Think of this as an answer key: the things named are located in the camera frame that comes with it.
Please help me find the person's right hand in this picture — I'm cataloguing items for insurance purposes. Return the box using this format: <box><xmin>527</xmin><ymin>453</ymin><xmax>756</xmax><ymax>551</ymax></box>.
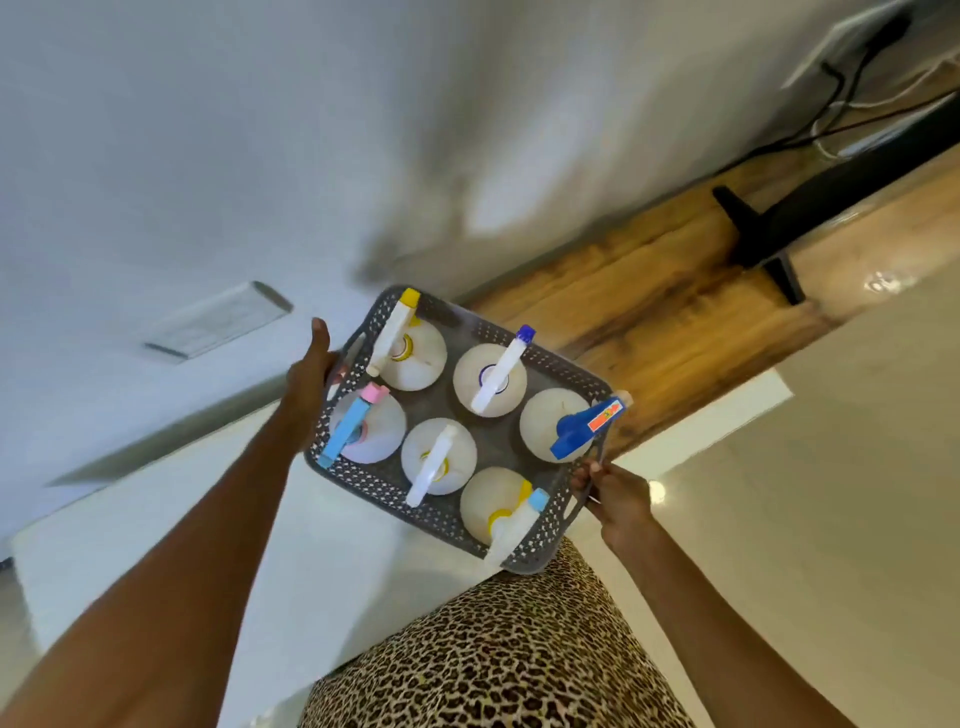
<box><xmin>571</xmin><ymin>459</ymin><xmax>661</xmax><ymax>556</ymax></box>

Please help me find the person's left hand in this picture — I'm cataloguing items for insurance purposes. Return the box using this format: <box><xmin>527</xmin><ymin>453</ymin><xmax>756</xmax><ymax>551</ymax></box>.
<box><xmin>279</xmin><ymin>317</ymin><xmax>342</xmax><ymax>445</ymax></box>

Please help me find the grey perforated plastic basket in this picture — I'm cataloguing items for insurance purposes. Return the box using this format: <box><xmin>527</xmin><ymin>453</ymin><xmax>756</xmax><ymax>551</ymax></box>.
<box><xmin>303</xmin><ymin>285</ymin><xmax>618</xmax><ymax>577</ymax></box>

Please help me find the person's left forearm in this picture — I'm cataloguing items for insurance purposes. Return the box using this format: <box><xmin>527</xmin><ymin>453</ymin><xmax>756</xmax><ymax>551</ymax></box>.
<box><xmin>0</xmin><ymin>423</ymin><xmax>305</xmax><ymax>728</ymax></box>

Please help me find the person's right forearm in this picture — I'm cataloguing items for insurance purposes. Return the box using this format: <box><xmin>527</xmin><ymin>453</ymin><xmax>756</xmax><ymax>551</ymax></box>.
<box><xmin>611</xmin><ymin>521</ymin><xmax>860</xmax><ymax>728</ymax></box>

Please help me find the spray bottle with blue trigger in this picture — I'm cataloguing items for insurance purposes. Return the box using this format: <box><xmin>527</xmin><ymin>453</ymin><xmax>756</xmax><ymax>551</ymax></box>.
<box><xmin>519</xmin><ymin>387</ymin><xmax>626</xmax><ymax>465</ymax></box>

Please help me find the spray bottle with yellow nozzle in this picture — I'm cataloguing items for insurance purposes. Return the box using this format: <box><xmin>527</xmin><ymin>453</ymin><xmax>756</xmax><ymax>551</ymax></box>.
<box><xmin>366</xmin><ymin>288</ymin><xmax>449</xmax><ymax>393</ymax></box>

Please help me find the spray bottle with light-blue nozzle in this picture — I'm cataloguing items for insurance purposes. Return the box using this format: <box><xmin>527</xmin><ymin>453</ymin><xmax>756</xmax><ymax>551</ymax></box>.
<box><xmin>459</xmin><ymin>466</ymin><xmax>556</xmax><ymax>571</ymax></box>

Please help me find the spray bottle with pink-blue trigger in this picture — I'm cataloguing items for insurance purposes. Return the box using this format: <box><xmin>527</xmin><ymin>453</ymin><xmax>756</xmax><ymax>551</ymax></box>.
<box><xmin>316</xmin><ymin>382</ymin><xmax>408</xmax><ymax>471</ymax></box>

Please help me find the spray bottle with all-white trigger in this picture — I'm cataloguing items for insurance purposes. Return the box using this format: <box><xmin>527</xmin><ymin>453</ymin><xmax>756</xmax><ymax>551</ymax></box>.
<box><xmin>400</xmin><ymin>417</ymin><xmax>479</xmax><ymax>509</ymax></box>

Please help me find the spray bottle with dark-blue nozzle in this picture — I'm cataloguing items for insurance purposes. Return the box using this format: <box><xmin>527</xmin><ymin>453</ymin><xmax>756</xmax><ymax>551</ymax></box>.
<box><xmin>452</xmin><ymin>324</ymin><xmax>537</xmax><ymax>419</ymax></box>

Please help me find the leopard print dress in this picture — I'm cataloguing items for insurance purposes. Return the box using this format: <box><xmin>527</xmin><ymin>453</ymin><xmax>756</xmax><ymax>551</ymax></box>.
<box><xmin>298</xmin><ymin>536</ymin><xmax>697</xmax><ymax>728</ymax></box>

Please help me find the black television with stand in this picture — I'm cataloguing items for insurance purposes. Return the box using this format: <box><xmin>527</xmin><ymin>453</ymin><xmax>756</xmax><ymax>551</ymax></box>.
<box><xmin>711</xmin><ymin>90</ymin><xmax>960</xmax><ymax>306</ymax></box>

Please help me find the black plug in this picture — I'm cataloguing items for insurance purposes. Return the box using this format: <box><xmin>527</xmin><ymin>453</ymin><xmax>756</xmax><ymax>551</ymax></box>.
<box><xmin>862</xmin><ymin>13</ymin><xmax>915</xmax><ymax>54</ymax></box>

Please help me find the white wall switch plate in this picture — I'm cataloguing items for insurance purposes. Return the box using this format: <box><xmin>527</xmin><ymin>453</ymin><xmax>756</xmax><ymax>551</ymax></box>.
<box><xmin>142</xmin><ymin>281</ymin><xmax>295</xmax><ymax>366</ymax></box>

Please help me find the black cable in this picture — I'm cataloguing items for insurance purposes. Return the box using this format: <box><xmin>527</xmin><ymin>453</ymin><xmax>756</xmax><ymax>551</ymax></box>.
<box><xmin>716</xmin><ymin>60</ymin><xmax>960</xmax><ymax>175</ymax></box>

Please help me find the white cable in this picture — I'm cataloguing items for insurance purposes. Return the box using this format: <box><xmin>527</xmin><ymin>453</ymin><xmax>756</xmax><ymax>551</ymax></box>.
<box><xmin>810</xmin><ymin>56</ymin><xmax>960</xmax><ymax>160</ymax></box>

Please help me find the white wall socket plate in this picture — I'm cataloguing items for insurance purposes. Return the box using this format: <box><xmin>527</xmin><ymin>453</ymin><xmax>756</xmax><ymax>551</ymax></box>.
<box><xmin>780</xmin><ymin>0</ymin><xmax>920</xmax><ymax>91</ymax></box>

